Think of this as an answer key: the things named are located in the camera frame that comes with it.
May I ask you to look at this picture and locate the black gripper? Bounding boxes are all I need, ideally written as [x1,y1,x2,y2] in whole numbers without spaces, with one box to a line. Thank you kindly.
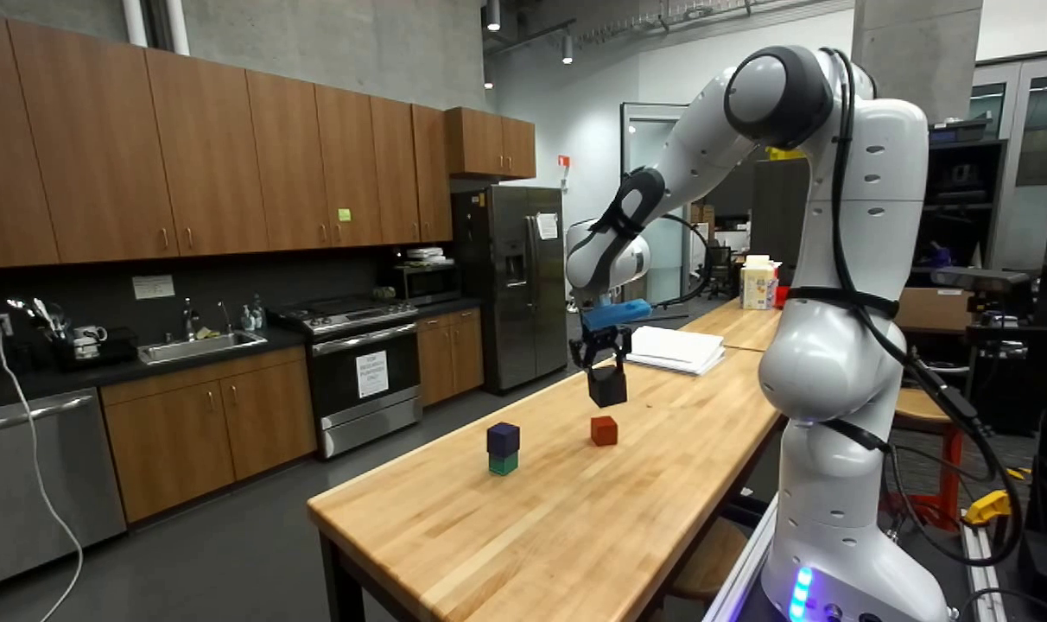
[570,326,637,385]

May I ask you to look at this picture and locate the black cube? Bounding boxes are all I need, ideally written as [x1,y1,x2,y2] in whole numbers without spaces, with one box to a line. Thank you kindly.
[584,364,631,410]

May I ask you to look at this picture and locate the navy blue cube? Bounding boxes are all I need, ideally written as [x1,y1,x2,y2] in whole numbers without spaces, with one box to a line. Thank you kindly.
[482,422,526,459]

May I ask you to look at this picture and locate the white paper stack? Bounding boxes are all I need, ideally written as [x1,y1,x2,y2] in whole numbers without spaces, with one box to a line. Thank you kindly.
[623,326,730,379]

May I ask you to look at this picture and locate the stainless steel refrigerator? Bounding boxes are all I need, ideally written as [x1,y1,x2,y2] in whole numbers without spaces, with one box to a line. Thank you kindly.
[450,182,574,398]

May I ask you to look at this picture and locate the narrow wooden base cabinet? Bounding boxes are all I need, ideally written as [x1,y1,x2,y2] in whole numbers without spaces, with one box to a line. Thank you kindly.
[414,303,487,410]

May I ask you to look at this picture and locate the white milk carton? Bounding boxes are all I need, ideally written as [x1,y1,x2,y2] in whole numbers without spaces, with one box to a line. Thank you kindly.
[738,252,784,313]

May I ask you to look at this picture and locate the black microwave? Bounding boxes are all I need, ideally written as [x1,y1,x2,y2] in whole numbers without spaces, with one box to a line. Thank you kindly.
[384,256,462,309]

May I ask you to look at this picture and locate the white paper sign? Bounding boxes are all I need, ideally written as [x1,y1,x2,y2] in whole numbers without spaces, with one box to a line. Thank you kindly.
[353,350,394,405]

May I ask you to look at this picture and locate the small wooden overhead cabinet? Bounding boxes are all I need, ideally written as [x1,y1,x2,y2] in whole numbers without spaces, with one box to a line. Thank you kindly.
[447,102,539,182]

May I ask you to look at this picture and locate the stainless steel oven range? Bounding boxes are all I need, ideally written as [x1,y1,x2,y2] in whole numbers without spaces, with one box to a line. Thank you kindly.
[277,294,425,462]

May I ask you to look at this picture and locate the red legged wooden stool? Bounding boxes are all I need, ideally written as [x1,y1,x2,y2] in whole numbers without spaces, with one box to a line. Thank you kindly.
[889,385,971,539]

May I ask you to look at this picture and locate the cardboard box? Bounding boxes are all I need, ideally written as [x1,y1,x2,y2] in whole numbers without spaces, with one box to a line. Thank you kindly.
[894,284,974,337]

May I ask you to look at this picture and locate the dark storage shelf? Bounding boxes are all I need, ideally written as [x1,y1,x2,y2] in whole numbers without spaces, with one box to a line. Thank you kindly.
[922,118,1012,278]

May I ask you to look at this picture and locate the brown wooden base cabinets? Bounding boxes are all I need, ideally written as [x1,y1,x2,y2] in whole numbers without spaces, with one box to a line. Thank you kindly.
[101,343,322,529]

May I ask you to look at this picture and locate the steel kitchen sink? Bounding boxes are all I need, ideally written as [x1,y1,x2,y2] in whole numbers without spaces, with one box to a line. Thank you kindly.
[134,328,270,371]

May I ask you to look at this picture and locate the silver kettle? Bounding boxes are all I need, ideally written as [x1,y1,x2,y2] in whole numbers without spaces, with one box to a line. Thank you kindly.
[53,320,115,371]

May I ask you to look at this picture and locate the stainless steel dishwasher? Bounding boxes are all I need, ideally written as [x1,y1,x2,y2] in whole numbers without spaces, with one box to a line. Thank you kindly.
[0,384,132,599]

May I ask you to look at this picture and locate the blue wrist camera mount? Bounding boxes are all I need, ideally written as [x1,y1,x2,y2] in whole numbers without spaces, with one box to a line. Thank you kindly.
[576,296,657,335]

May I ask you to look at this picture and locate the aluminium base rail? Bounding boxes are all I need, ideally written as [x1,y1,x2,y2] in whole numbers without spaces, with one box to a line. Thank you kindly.
[701,496,782,622]

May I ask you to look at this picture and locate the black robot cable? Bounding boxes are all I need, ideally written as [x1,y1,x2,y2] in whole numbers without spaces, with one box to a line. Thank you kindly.
[777,43,1025,565]

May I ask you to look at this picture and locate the black table frame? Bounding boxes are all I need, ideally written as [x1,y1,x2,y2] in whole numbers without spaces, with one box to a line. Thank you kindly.
[314,529,430,622]

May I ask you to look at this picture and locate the yellow cable connector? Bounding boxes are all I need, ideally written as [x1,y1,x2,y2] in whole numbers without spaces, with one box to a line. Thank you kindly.
[960,486,1021,532]

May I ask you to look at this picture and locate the brown wooden wall cabinets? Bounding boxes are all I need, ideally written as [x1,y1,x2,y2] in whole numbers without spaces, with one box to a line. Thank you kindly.
[0,11,455,271]

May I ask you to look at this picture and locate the white wall outlet plate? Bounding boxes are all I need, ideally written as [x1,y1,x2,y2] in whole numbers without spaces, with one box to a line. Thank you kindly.
[126,271,178,303]

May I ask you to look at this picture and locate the white power cable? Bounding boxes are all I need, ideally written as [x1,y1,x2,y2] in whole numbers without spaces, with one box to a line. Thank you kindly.
[0,330,90,622]

